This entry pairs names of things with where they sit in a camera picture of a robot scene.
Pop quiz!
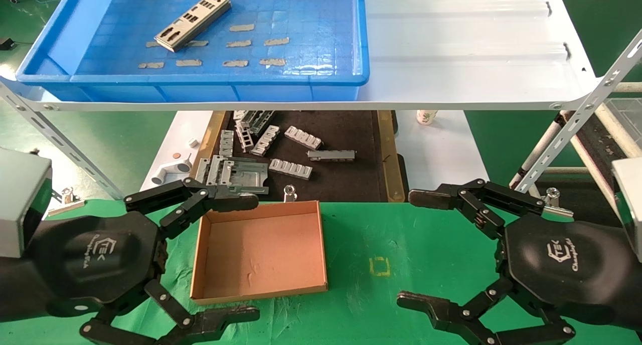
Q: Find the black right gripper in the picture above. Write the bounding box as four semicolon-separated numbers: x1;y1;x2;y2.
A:
396;179;638;345

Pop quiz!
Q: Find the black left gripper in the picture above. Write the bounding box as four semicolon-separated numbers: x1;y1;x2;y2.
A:
28;177;261;345

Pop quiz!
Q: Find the shallow brown cardboard box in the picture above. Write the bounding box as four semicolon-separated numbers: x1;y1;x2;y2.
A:
190;200;329;305

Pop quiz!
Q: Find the clear acrylic box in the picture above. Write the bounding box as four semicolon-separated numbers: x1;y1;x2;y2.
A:
604;97;642;151

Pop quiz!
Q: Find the blue plastic tray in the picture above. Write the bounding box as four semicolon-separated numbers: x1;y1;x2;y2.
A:
15;0;371;103

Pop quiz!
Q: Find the green table cloth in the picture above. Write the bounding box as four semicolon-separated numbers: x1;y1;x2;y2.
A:
0;199;642;345

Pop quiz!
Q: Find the large flat grey metal plate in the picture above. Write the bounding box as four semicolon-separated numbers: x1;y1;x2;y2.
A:
222;157;270;195

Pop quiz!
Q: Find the white plastic pipe fitting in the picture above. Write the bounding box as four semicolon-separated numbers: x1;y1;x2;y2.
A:
150;153;192;186

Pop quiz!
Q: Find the long grey metal bar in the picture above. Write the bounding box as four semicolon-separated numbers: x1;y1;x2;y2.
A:
307;149;356;162

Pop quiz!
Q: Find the white tube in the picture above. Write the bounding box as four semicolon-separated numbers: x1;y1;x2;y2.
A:
519;118;562;174

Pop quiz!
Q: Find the perforated grey shelf upright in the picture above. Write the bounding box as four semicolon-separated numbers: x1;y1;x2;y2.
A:
0;82;124;201
511;29;642;194

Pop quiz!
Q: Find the grey slotted metal bracket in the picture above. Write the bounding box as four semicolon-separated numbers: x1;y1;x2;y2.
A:
284;126;324;151
269;158;313;181
250;125;280;157

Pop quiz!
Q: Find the ladder-shaped metal bracket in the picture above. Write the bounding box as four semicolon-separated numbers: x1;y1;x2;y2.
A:
235;120;254;153

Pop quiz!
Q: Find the dark grey metal bracket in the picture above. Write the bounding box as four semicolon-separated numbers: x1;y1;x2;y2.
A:
242;110;276;136

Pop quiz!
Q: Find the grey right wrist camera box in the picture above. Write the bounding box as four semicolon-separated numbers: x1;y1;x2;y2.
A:
611;157;642;263

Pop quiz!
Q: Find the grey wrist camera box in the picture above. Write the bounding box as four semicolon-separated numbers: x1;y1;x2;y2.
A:
611;157;642;263
0;147;53;259

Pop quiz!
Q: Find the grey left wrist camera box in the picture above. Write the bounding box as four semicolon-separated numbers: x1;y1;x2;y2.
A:
0;147;53;259

